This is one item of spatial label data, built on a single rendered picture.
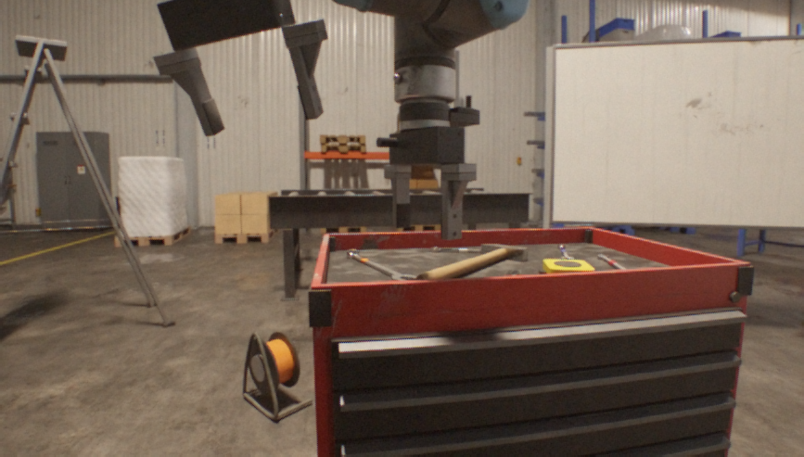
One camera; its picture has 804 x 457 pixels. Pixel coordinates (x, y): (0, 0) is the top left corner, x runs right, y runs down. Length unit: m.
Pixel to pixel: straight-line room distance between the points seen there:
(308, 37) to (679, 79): 2.89
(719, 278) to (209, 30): 0.82
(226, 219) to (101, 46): 4.83
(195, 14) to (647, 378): 0.78
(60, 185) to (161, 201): 2.98
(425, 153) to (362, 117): 8.05
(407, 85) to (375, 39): 8.41
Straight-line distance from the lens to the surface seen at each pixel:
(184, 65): 0.53
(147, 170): 6.98
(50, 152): 9.61
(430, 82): 0.57
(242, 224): 6.64
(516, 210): 3.99
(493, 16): 0.49
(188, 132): 8.88
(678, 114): 3.15
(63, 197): 9.50
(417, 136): 0.57
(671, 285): 0.76
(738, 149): 3.27
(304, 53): 0.47
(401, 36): 0.60
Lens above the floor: 1.10
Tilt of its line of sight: 5 degrees down
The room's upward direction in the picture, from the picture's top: straight up
